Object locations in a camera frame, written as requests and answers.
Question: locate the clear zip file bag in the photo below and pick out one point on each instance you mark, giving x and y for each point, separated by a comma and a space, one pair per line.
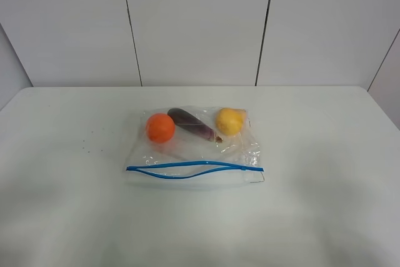
189, 161

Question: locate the purple eggplant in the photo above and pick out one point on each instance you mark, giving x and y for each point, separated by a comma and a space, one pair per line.
193, 125

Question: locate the yellow pear fruit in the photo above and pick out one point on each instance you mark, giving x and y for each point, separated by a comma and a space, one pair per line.
230, 121

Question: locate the orange fruit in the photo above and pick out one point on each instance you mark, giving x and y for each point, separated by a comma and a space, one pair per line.
160, 128

